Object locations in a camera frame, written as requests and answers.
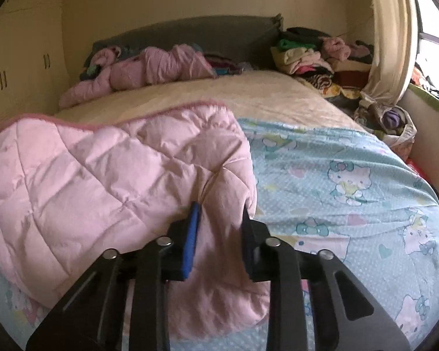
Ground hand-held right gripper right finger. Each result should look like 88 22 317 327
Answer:
240 205 412 351

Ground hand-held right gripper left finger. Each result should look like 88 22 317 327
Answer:
25 201 204 351

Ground pink quilted comforter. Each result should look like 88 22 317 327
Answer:
0 100 272 341

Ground colourful clothes by headboard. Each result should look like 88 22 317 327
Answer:
204 54 257 78

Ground bag of clothes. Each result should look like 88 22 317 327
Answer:
354 103 418 149

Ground pile of mixed clothes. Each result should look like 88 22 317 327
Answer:
270 27 377 100

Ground clothes on window sill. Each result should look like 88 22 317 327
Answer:
409 62 439 112

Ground blue printed bed sheet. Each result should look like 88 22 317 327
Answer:
0 117 439 351

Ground beige bedspread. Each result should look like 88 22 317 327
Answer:
0 69 371 176

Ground crumpled pink padded jacket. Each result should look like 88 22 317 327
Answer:
59 43 219 109

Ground grey headboard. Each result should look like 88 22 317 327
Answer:
83 14 285 79

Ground cream curtain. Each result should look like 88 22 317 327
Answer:
358 0 421 112

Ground cream wardrobe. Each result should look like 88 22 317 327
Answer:
0 0 71 150

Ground window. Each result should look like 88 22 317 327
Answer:
410 0 439 81

